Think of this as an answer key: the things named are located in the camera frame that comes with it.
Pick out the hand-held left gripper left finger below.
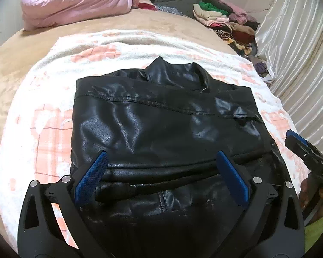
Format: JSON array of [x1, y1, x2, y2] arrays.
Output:
[[17, 150, 109, 258]]

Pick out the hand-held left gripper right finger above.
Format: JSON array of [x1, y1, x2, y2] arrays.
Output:
[[216, 150, 306, 258]]

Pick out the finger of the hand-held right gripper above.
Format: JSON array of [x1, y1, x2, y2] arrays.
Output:
[[284, 129, 323, 167]]

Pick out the black leather jacket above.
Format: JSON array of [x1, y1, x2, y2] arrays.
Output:
[[69, 56, 294, 258]]

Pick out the person's green-sleeved right forearm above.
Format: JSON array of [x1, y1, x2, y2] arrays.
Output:
[[304, 215, 323, 252]]

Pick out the pile of folded clothes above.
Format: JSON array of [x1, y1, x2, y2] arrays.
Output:
[[192, 0, 273, 82]]

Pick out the white orange bear blanket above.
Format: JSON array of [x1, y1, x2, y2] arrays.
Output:
[[0, 29, 310, 253]]

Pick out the white satin curtain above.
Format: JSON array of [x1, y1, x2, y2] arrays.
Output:
[[254, 0, 323, 154]]

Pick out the pink quilt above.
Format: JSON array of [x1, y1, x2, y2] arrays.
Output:
[[21, 0, 134, 31]]

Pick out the speckled grey cloth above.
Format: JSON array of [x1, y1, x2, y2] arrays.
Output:
[[154, 3, 184, 17]]

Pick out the red cloth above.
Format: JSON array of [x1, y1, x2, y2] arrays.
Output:
[[137, 0, 159, 11]]

